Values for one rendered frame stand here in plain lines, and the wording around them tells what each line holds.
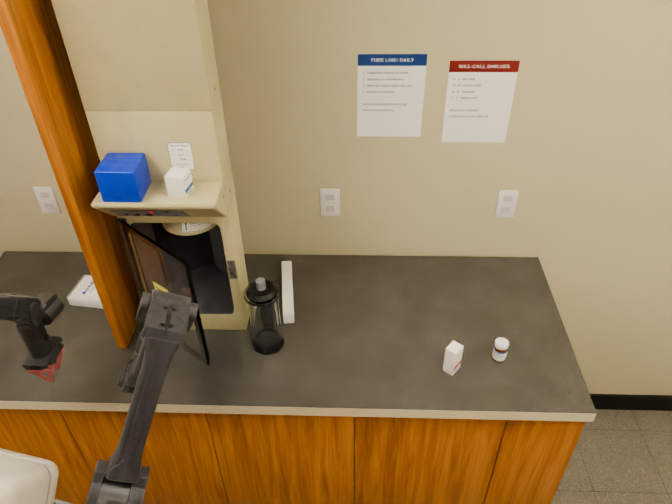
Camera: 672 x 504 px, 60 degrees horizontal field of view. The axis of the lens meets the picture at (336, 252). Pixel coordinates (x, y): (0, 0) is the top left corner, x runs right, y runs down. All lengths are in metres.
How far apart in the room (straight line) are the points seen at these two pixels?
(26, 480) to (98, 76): 0.90
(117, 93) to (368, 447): 1.26
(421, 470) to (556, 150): 1.15
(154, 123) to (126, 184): 0.17
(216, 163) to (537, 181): 1.13
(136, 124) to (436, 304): 1.12
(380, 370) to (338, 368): 0.13
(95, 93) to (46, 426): 1.07
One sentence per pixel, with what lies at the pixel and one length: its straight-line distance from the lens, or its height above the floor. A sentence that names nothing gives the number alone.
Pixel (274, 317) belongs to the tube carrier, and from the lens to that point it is 1.76.
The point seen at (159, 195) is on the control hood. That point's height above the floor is 1.51.
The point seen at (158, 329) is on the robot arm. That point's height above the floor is 1.56.
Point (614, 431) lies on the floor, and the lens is 3.07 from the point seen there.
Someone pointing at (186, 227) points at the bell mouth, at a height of 1.34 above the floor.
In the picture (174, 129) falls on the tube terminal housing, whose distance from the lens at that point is 1.55.
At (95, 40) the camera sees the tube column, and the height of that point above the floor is 1.88.
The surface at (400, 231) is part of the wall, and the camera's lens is 2.18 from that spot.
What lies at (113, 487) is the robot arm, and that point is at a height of 1.28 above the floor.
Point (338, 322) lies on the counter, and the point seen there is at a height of 0.94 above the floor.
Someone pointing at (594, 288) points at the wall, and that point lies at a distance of 2.53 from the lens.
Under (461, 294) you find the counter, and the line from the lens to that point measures 2.08.
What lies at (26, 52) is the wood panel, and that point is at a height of 1.88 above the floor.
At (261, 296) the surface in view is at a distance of 1.70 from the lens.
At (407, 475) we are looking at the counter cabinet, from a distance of 2.07.
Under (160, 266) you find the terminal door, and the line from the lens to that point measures 1.65.
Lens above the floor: 2.32
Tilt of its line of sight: 39 degrees down
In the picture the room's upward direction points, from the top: 1 degrees counter-clockwise
